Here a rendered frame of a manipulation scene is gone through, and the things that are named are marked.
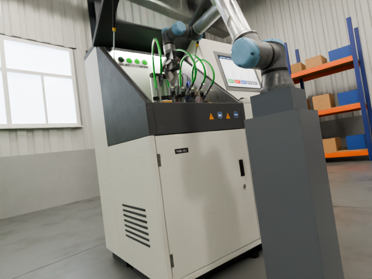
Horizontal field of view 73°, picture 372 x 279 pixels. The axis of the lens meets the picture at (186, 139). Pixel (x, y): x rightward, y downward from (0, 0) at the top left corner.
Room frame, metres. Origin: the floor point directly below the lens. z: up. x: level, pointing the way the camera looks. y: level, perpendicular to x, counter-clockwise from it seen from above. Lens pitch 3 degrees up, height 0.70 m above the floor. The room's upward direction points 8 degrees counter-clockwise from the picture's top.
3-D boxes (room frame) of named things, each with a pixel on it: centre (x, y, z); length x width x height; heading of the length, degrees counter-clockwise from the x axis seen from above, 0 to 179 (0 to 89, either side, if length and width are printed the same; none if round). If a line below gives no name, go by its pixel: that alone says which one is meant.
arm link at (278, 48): (1.11, -0.43, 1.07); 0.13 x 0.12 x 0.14; 124
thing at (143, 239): (1.60, 0.06, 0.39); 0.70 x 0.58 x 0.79; 127
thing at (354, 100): (6.34, -3.00, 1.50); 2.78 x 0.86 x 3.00; 46
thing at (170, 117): (1.39, -0.10, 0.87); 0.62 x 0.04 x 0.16; 127
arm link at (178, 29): (1.49, -0.04, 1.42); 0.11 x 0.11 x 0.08; 34
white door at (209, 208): (1.38, -0.11, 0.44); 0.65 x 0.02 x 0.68; 127
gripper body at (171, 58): (1.56, 0.02, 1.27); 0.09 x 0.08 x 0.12; 37
